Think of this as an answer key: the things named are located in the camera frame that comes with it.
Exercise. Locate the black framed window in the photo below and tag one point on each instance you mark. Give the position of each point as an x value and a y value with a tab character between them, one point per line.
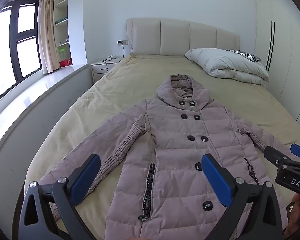
19	51

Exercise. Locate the green container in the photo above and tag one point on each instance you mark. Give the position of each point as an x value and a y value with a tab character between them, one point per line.
62	54

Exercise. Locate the white folded duvet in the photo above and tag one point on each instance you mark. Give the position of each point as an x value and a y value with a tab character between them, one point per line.
226	64

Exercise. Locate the white wardrobe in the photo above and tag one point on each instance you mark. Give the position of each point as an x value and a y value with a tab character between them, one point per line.
278	45

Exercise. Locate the items on nightstand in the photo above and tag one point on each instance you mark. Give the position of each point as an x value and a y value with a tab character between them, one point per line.
111	57

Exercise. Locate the beige bed with sheet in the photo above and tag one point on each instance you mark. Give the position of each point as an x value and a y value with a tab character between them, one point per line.
137	78

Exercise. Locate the white nightstand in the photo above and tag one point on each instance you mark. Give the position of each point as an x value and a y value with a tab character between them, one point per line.
100	69

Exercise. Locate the white shelf unit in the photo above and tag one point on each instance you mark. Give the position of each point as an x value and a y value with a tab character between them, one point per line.
60	20

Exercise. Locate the mauve puffer coat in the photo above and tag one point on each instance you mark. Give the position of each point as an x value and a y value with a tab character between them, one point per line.
161	194

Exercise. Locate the red box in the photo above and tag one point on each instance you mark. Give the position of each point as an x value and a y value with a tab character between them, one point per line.
65	63

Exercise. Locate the beige padded headboard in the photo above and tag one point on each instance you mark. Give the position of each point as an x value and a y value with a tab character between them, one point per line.
170	37

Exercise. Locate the wall power socket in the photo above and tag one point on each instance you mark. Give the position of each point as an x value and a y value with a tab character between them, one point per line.
122	42

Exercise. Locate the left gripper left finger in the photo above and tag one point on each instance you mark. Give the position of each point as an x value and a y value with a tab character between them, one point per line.
48	211

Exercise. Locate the beige curtain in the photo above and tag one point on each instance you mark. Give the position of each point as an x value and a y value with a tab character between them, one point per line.
46	38

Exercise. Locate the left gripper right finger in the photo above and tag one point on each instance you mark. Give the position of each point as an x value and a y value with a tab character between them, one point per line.
264	219

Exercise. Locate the person's right hand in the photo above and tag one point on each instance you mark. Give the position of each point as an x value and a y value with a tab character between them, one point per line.
293	224

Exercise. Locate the zebra print pillow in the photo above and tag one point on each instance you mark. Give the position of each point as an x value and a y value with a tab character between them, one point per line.
248	56

